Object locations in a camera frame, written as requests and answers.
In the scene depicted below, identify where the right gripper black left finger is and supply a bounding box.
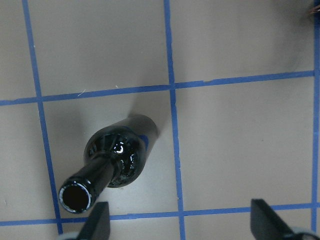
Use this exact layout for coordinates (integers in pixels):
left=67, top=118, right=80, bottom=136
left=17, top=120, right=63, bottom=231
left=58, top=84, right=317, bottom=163
left=76, top=201, right=111, bottom=240

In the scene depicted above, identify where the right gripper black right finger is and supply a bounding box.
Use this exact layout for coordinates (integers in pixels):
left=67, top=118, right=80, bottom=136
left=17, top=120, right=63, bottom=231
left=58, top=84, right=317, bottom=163
left=250, top=199, right=304, bottom=240

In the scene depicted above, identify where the dark wine bottle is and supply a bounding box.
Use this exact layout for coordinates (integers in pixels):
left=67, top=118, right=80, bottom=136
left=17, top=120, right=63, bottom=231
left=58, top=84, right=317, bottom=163
left=58, top=115, right=158, bottom=214

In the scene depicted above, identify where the copper wire bottle basket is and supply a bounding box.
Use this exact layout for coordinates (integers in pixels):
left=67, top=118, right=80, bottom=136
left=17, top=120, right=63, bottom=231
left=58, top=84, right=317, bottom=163
left=309, top=5, right=320, bottom=15

